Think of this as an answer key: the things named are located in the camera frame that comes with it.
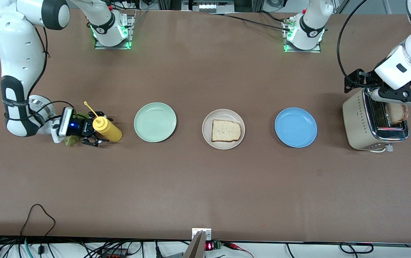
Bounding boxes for mint green plate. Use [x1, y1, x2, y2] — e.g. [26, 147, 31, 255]
[134, 102, 177, 143]

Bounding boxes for aluminium camera post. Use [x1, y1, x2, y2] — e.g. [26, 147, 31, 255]
[183, 230, 206, 258]

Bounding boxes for lit control box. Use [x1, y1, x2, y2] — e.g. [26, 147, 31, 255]
[182, 0, 234, 13]

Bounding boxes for red clip wires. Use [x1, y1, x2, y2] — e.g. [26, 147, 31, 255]
[223, 242, 254, 258]

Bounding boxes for green lettuce leaf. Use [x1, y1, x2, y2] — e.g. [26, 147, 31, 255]
[64, 113, 89, 147]

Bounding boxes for silver post foot bracket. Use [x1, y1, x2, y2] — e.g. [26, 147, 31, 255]
[192, 228, 212, 241]

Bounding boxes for yellow squeeze bottle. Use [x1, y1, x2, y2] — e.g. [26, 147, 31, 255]
[83, 101, 123, 143]

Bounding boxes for toasted bread slice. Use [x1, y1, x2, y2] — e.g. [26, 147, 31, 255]
[211, 120, 242, 142]
[386, 103, 409, 125]

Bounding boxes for thin black looped cable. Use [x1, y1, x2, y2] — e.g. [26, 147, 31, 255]
[20, 204, 56, 251]

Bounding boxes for beige plate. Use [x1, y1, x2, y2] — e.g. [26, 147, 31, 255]
[202, 109, 245, 150]

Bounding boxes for black coiled cable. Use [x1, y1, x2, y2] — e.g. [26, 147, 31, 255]
[340, 243, 374, 254]

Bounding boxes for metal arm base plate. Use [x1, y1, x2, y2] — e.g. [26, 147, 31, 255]
[282, 20, 322, 53]
[94, 11, 136, 49]

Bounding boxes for cream steel toaster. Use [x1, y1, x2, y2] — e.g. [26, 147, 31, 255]
[342, 88, 410, 153]

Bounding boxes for black arm base cable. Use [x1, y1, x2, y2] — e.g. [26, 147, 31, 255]
[209, 13, 293, 32]

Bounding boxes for blue plate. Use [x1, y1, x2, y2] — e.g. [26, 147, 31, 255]
[274, 107, 318, 148]

